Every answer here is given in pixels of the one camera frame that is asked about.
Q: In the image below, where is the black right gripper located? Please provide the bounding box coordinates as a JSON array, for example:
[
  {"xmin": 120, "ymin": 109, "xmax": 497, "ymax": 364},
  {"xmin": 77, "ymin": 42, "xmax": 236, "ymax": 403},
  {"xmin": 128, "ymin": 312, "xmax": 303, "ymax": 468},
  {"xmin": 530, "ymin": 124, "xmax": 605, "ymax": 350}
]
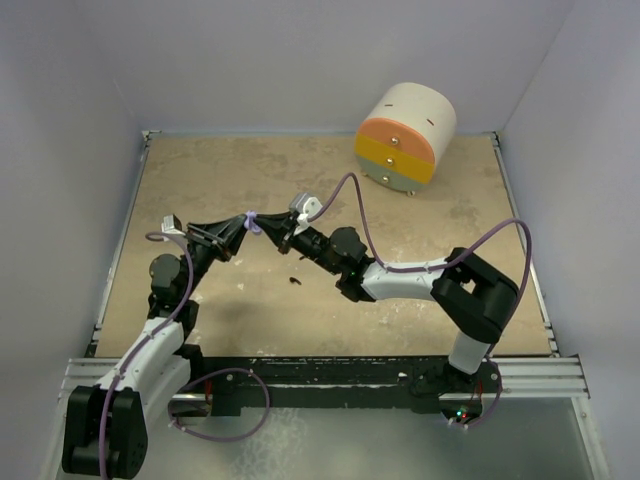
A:
[{"xmin": 255, "ymin": 211, "xmax": 342, "ymax": 276}]

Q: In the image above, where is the purple round earbud charging case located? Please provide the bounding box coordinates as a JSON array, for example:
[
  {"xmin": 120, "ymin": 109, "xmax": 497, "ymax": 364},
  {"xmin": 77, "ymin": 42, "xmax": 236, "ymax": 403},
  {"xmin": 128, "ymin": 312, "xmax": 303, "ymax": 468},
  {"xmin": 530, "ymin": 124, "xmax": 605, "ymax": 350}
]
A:
[{"xmin": 244, "ymin": 210, "xmax": 262, "ymax": 235}]

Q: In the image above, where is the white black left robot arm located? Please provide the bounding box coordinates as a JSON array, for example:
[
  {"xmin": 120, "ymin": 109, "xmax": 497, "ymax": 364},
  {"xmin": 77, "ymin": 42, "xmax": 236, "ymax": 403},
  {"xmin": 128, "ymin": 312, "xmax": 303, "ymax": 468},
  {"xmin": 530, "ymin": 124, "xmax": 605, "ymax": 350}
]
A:
[{"xmin": 61, "ymin": 214, "xmax": 248, "ymax": 479}]

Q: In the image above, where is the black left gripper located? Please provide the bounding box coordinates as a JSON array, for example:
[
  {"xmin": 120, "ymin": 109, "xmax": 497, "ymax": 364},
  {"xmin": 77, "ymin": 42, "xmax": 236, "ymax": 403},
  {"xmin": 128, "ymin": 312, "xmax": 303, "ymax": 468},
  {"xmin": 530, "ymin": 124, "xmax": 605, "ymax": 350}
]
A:
[{"xmin": 180, "ymin": 215, "xmax": 248, "ymax": 298}]

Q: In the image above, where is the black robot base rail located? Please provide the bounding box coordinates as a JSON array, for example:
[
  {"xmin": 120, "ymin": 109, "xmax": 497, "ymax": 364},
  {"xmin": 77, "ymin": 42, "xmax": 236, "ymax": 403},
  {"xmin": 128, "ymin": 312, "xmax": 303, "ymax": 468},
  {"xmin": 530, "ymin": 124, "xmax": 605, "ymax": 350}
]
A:
[{"xmin": 173, "ymin": 354, "xmax": 502, "ymax": 420}]

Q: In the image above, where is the cylindrical three-drawer storage box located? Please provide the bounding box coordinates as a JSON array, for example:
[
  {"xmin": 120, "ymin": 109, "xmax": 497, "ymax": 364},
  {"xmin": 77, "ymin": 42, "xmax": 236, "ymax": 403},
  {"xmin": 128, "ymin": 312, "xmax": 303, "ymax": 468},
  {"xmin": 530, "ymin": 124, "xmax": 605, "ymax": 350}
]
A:
[{"xmin": 354, "ymin": 82, "xmax": 457, "ymax": 196}]

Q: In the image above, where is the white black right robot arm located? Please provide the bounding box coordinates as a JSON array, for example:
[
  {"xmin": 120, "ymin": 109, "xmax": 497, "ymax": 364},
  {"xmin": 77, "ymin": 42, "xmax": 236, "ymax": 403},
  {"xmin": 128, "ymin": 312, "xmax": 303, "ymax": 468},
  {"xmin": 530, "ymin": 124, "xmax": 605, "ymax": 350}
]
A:
[{"xmin": 250, "ymin": 212, "xmax": 519, "ymax": 391}]

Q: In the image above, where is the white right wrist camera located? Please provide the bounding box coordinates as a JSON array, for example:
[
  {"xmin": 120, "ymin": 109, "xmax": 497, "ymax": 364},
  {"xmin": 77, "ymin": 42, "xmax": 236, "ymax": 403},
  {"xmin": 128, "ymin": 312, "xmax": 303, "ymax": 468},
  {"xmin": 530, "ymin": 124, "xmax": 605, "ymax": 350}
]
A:
[{"xmin": 289, "ymin": 192, "xmax": 322, "ymax": 236}]

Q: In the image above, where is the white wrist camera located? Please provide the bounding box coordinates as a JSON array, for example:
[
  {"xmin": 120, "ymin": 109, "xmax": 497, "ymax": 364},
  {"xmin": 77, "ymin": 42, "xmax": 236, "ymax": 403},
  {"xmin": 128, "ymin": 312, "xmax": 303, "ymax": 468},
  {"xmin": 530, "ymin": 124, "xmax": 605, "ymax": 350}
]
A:
[
  {"xmin": 289, "ymin": 192, "xmax": 322, "ymax": 236},
  {"xmin": 160, "ymin": 214, "xmax": 186, "ymax": 237}
]

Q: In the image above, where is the aluminium table frame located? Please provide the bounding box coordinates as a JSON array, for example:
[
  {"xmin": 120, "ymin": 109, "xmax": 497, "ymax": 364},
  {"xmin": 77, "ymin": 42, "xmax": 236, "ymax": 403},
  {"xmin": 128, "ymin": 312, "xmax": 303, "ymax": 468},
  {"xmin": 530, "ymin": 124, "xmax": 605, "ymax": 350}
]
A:
[{"xmin": 57, "ymin": 130, "xmax": 594, "ymax": 480}]

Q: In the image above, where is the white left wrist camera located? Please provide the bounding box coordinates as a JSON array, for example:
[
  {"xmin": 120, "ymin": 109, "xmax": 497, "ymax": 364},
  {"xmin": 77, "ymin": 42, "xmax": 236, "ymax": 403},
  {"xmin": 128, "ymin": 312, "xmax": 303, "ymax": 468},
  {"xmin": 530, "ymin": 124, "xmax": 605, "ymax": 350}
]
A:
[{"xmin": 160, "ymin": 214, "xmax": 186, "ymax": 237}]

